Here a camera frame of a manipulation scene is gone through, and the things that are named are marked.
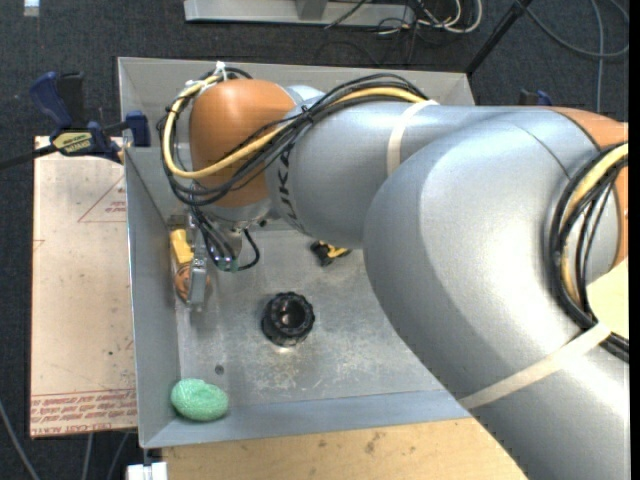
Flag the pale grey metal gripper finger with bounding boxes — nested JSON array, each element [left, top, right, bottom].
[[187, 258, 209, 314]]

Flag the grey metal bin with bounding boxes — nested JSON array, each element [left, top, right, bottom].
[[117, 56, 477, 450]]

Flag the yellow block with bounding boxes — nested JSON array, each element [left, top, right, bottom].
[[168, 228, 194, 270]]

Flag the orange round fruit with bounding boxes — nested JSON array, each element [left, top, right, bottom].
[[173, 262, 214, 305]]

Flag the black ribbed round cap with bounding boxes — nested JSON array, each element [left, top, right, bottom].
[[260, 291, 317, 343]]

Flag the yellow and black small toy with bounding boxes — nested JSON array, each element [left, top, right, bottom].
[[309, 239, 353, 268]]

